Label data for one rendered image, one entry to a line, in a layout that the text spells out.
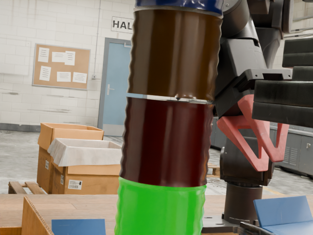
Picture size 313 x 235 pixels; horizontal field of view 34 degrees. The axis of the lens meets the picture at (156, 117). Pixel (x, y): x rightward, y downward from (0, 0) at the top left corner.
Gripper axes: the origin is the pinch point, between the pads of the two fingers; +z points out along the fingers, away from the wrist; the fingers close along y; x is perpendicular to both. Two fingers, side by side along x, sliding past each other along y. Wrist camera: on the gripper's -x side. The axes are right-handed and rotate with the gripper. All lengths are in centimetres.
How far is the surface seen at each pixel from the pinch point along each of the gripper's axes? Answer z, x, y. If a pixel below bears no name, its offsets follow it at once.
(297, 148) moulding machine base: -194, 477, -560
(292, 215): 6.8, 0.7, 0.6
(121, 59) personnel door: -543, 349, -894
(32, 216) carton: 0.7, -25.0, -13.6
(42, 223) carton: 2.8, -24.9, -8.2
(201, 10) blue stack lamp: 4.0, -25.3, 32.4
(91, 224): 1.8, -17.0, -17.0
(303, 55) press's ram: -4.8, -4.4, 15.2
